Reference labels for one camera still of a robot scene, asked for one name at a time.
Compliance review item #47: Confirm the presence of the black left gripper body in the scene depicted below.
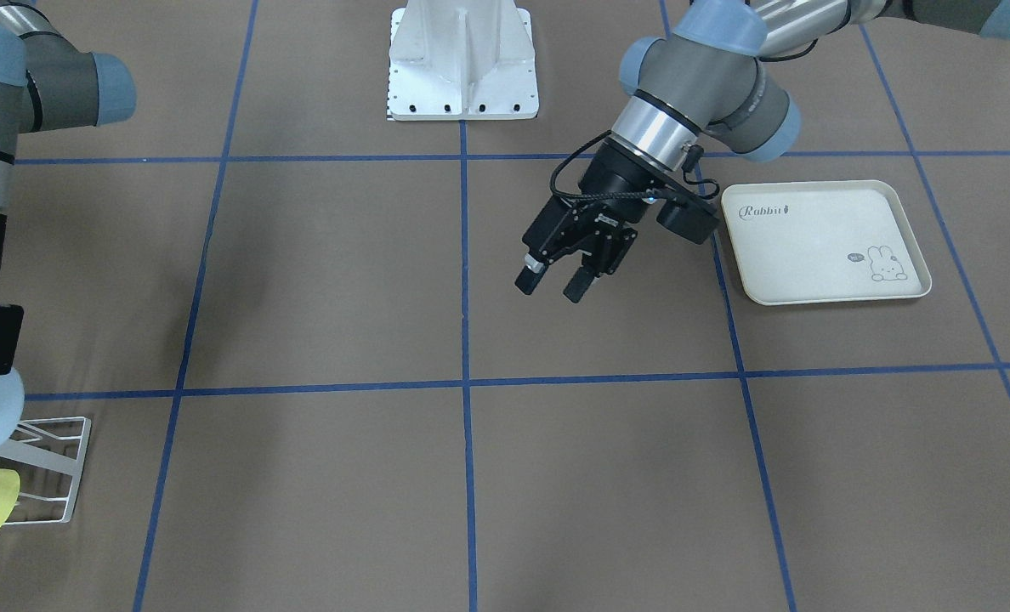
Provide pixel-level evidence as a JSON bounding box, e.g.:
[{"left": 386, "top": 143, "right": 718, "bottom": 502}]
[{"left": 522, "top": 140, "right": 684, "bottom": 275}]

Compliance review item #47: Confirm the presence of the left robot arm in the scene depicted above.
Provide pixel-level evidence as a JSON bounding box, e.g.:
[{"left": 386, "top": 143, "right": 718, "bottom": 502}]
[{"left": 515, "top": 1, "right": 1010, "bottom": 303}]

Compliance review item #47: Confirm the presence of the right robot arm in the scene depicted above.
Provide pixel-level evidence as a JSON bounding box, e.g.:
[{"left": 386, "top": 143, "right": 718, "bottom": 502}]
[{"left": 0, "top": 1, "right": 137, "bottom": 376}]

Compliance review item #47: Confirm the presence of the cream plastic tray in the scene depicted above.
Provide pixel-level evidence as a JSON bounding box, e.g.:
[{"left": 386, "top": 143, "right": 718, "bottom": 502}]
[{"left": 720, "top": 179, "right": 933, "bottom": 306}]

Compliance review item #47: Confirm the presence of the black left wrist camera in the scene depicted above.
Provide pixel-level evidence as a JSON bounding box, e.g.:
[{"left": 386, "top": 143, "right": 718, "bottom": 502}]
[{"left": 655, "top": 187, "right": 720, "bottom": 245}]

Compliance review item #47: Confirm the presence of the white wire cup rack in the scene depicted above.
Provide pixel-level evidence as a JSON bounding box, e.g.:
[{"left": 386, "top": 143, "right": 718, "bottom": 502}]
[{"left": 0, "top": 416, "right": 93, "bottom": 527}]

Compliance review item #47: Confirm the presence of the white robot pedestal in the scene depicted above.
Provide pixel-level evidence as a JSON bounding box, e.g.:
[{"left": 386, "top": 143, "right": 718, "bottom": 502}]
[{"left": 386, "top": 1, "right": 540, "bottom": 122}]

